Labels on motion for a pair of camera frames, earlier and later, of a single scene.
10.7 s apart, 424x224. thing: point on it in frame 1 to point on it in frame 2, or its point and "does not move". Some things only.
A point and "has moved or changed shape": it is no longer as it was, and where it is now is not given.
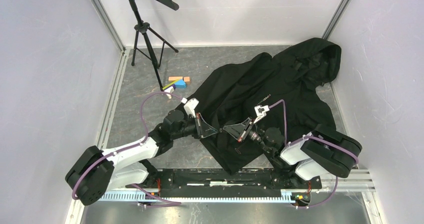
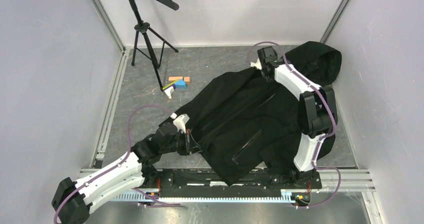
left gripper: (198, 119) to (187, 138)
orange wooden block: (174, 78) does not move
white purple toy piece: (170, 89) does not move
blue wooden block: (180, 84) does not move
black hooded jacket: (286, 83) has moved or changed shape
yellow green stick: (164, 87) does not move
